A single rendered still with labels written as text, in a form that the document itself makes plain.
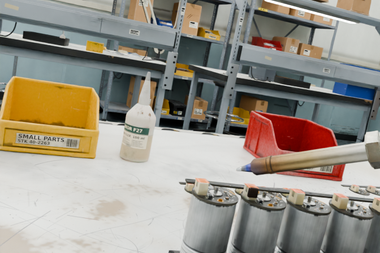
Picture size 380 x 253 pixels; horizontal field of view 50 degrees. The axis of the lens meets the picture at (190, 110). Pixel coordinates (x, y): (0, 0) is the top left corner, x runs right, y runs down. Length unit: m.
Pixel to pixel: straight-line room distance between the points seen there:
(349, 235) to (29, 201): 0.22
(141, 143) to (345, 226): 0.26
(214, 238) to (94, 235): 0.10
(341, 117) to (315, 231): 6.02
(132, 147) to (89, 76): 4.17
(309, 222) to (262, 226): 0.03
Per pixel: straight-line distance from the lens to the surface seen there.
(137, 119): 0.45
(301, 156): 0.19
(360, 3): 3.37
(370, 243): 0.28
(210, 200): 0.21
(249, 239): 0.23
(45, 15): 2.42
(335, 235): 0.26
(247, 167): 0.20
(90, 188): 0.37
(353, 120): 6.40
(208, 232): 0.22
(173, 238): 0.31
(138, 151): 0.46
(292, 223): 0.24
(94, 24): 2.44
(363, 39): 6.28
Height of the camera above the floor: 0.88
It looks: 9 degrees down
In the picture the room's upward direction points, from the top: 11 degrees clockwise
